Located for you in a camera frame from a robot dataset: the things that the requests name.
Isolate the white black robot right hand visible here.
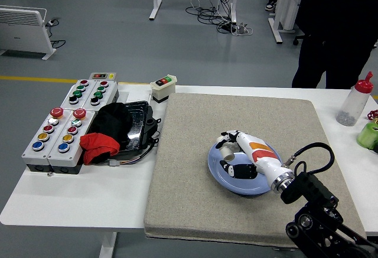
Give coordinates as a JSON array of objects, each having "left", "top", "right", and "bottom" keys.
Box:
[{"left": 214, "top": 130, "right": 289, "bottom": 184}]

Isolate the white tee pipe metal nut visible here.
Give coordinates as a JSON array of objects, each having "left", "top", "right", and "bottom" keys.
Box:
[{"left": 219, "top": 147, "right": 236, "bottom": 164}]

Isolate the blue round plate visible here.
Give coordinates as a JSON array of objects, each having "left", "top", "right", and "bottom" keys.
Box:
[{"left": 207, "top": 139, "right": 281, "bottom": 196}]

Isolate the grey-brown mat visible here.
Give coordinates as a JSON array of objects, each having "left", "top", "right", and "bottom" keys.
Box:
[{"left": 144, "top": 92, "right": 367, "bottom": 249}]

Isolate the clear squeeze bottle red cap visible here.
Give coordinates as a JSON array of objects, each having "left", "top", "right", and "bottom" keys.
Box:
[{"left": 335, "top": 71, "right": 374, "bottom": 127}]

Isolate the green plastic part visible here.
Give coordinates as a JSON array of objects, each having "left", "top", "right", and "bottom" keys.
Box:
[{"left": 356, "top": 118, "right": 378, "bottom": 154}]

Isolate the black plastic tray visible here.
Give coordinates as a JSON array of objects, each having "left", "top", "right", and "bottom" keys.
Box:
[{"left": 118, "top": 100, "right": 162, "bottom": 152}]

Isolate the black cloth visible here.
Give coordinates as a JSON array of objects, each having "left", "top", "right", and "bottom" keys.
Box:
[{"left": 87, "top": 102, "right": 133, "bottom": 141}]

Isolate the red cloth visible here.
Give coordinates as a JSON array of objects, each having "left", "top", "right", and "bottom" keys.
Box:
[{"left": 79, "top": 132, "right": 120, "bottom": 165}]

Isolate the white table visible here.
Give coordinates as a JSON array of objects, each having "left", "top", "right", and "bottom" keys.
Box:
[{"left": 0, "top": 83, "right": 378, "bottom": 258}]

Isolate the five-button grey control box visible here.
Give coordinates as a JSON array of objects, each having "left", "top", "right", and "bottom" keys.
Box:
[
  {"left": 21, "top": 107, "right": 73, "bottom": 172},
  {"left": 47, "top": 107, "right": 96, "bottom": 175}
]

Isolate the white panel heater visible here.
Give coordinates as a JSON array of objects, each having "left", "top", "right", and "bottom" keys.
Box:
[{"left": 0, "top": 5, "right": 57, "bottom": 61}]

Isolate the white red-green switch box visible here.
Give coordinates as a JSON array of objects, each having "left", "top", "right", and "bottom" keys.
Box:
[{"left": 149, "top": 74, "right": 178, "bottom": 104}]

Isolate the white desk frame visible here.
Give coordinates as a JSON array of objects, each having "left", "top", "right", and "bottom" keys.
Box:
[{"left": 268, "top": 0, "right": 305, "bottom": 45}]

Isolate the wire bundle with connector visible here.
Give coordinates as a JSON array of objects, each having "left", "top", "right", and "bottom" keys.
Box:
[{"left": 107, "top": 133, "right": 162, "bottom": 167}]

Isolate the black floor cable tangle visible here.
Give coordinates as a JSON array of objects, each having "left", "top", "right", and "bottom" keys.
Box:
[{"left": 185, "top": 0, "right": 237, "bottom": 34}]

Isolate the small grey switch panel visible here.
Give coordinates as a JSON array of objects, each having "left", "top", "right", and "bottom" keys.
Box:
[{"left": 89, "top": 72, "right": 118, "bottom": 81}]

